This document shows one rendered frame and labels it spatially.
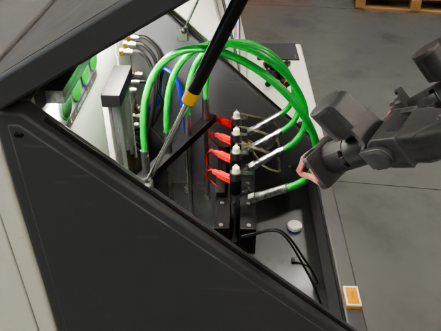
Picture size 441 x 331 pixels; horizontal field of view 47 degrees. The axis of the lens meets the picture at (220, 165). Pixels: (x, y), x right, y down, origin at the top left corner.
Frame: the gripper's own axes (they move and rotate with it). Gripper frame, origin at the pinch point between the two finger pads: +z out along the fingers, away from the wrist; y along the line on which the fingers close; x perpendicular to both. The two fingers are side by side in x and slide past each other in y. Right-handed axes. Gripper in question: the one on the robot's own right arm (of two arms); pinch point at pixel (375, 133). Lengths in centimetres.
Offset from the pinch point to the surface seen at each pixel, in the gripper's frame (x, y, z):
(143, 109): 13.5, 35.8, 29.5
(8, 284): 51, 31, 47
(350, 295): 22.5, -18.4, 16.9
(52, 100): 41, 48, 19
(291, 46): -96, 7, 39
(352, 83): -276, -80, 89
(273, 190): 17.2, 7.7, 17.1
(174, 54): 14.7, 39.9, 14.5
